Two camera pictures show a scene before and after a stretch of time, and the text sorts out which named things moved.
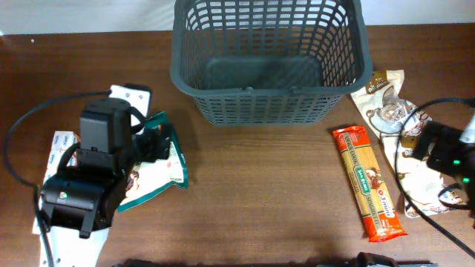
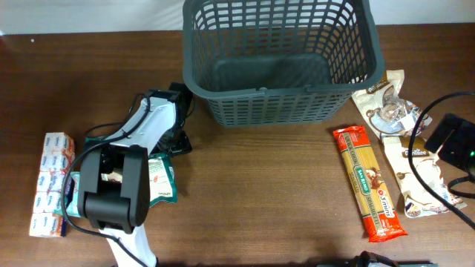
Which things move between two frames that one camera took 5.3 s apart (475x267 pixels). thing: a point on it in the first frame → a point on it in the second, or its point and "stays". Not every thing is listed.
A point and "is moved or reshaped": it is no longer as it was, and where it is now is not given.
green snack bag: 146,178 is moved or reshaped
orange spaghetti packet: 368,184 stays
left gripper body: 156,141 → 179,141
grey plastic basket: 268,62 stays
